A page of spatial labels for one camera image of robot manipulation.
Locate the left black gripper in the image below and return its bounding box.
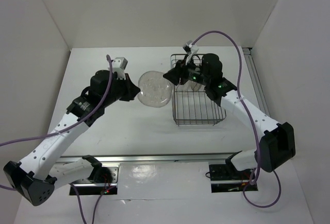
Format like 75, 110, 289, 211
102, 72, 140, 107

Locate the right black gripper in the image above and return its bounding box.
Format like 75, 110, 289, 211
163, 54, 210, 85

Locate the clear plate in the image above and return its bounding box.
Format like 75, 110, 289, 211
181, 82, 190, 92
175, 84, 183, 91

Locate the smoky plate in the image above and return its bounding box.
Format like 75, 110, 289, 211
190, 81, 203, 92
138, 71, 173, 108

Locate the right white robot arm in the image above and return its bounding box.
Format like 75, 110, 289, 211
163, 54, 295, 179

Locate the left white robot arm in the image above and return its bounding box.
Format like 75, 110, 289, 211
4, 70, 140, 206

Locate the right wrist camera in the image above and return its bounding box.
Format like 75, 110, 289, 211
183, 41, 199, 65

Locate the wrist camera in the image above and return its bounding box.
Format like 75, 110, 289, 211
183, 41, 199, 65
111, 57, 128, 80

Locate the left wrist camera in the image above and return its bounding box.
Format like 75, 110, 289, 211
111, 57, 128, 80

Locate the metal wire dish rack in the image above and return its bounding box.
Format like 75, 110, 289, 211
171, 54, 226, 126

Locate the aluminium rail right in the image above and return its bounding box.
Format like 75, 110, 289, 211
242, 47, 270, 116

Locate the aluminium rail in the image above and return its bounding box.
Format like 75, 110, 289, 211
242, 47, 270, 116
55, 154, 238, 164

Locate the aluminium rail front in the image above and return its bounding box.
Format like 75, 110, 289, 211
55, 154, 238, 164

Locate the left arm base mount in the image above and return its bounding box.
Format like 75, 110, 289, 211
73, 164, 119, 196

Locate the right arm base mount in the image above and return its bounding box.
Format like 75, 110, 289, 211
205, 158, 258, 193

